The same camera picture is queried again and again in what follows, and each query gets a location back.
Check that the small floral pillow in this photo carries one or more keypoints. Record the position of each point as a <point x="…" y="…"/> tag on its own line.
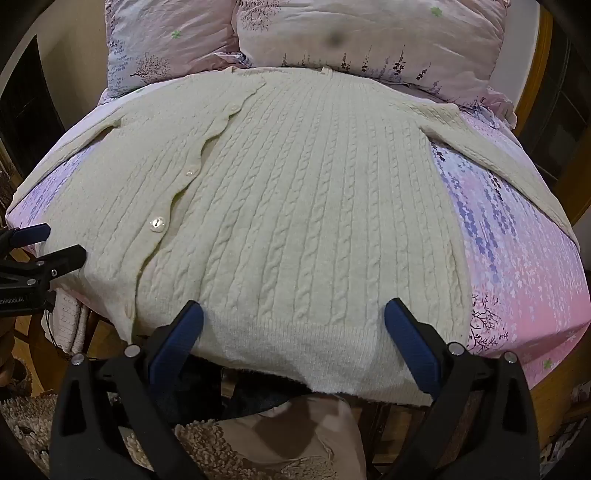
<point x="166" y="41"/>

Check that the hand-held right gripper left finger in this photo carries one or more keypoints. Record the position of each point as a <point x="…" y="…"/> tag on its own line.
<point x="178" y="344"/>

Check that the pale knit cloth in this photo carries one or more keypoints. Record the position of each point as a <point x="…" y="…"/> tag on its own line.
<point x="69" y="323"/>

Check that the person's beige trouser leg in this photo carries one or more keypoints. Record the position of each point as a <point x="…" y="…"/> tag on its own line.
<point x="295" y="434"/>

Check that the large floral pillow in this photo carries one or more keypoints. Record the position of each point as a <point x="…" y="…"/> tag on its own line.
<point x="369" y="37"/>

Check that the beige shaggy rug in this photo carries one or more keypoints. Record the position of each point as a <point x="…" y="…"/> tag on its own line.
<point x="27" y="415"/>

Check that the wooden headboard shelf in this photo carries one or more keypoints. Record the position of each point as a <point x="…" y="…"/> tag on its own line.
<point x="535" y="69"/>

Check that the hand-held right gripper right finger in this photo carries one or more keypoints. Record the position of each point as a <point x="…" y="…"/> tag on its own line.
<point x="411" y="344"/>

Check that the pink floral bed sheet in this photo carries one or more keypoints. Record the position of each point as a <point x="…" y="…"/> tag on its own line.
<point x="531" y="277"/>

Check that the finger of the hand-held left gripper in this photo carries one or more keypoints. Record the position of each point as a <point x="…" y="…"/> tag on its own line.
<point x="32" y="233"/>
<point x="60" y="261"/>

